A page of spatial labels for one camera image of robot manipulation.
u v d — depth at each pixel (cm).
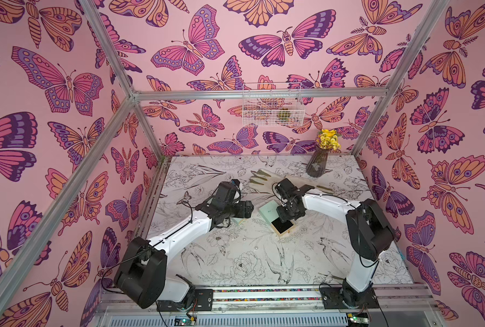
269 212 93
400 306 73
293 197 69
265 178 109
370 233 49
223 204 65
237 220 92
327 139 93
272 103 94
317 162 105
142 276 42
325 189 104
